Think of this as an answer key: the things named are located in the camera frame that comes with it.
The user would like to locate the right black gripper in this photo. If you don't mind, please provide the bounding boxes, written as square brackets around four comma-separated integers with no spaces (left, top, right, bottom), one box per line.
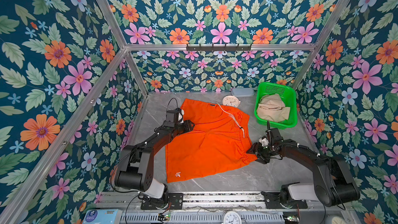
[246,142,274,163]

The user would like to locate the orange shorts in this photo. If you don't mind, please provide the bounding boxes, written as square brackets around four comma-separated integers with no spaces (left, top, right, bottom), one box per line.
[165,99,257,183]

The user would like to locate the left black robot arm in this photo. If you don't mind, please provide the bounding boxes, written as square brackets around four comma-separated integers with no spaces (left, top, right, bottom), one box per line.
[113,108,194,199]

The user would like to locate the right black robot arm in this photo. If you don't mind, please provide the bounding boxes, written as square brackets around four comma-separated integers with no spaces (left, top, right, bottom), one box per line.
[247,128,360,207]

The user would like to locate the beige shorts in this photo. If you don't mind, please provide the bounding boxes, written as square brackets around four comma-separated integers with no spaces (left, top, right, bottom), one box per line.
[256,94,290,122]

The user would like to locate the green plastic basket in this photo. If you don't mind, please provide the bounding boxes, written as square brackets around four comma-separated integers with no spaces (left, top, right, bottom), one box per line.
[255,82,298,130]

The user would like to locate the grey rectangular box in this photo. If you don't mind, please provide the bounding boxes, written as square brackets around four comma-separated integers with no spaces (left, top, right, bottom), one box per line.
[231,88,255,97]

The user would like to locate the pink round alarm clock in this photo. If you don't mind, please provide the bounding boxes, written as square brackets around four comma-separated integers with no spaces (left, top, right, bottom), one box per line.
[222,95,240,107]

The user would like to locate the white clock at bottom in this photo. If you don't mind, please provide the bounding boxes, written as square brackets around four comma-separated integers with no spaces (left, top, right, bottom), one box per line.
[222,211,242,224]

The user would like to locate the round beige object bottom right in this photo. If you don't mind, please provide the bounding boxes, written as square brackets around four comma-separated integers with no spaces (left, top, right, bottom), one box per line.
[324,215,347,224]

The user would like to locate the blue tissue pack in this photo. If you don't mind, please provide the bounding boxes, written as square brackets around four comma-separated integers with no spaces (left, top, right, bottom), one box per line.
[83,209,123,224]

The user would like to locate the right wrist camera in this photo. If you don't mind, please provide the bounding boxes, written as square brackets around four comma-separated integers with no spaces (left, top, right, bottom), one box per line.
[259,137,269,147]

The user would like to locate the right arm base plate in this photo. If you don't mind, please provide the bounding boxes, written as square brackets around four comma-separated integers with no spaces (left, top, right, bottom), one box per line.
[260,191,308,209]

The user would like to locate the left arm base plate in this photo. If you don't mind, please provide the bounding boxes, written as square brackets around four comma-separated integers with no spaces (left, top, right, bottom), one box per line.
[141,193,184,210]

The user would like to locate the aluminium mounting rail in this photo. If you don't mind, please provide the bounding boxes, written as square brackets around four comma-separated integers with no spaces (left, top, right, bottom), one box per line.
[96,191,354,211]

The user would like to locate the black wall hook rail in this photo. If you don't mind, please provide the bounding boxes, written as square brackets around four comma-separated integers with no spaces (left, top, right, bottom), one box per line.
[186,44,252,52]

